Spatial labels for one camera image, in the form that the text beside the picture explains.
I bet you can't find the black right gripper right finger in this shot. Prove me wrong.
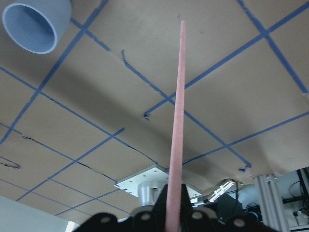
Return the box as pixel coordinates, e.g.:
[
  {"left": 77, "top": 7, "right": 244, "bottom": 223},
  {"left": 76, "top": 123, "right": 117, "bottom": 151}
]
[{"left": 180, "top": 184, "right": 217, "bottom": 218}]

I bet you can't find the pink chopstick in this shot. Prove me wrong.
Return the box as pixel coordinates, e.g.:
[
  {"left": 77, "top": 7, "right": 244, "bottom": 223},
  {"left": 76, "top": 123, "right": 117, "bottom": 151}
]
[{"left": 164, "top": 20, "right": 186, "bottom": 232}]

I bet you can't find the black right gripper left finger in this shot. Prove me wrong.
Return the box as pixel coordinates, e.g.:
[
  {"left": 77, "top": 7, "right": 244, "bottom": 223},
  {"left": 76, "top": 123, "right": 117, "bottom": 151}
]
[{"left": 130, "top": 184, "right": 167, "bottom": 222}]

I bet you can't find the light blue plastic cup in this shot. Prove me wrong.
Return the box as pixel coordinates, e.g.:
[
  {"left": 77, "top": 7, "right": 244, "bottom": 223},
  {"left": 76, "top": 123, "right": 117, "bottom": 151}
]
[{"left": 2, "top": 0, "right": 72, "bottom": 54}]

